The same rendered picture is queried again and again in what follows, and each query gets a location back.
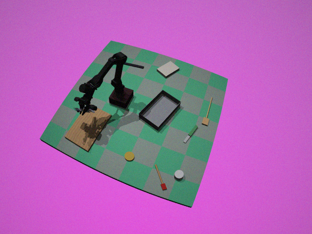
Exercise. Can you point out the white cylinder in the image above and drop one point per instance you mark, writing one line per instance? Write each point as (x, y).
(178, 174)

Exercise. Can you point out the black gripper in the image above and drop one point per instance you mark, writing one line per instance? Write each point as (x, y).
(88, 106)

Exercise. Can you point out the wooden board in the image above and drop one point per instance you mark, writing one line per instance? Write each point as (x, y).
(87, 128)

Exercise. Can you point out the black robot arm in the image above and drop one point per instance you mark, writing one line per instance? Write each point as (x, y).
(97, 80)

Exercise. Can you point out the yellow round disc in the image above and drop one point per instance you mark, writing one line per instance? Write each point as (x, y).
(129, 156)

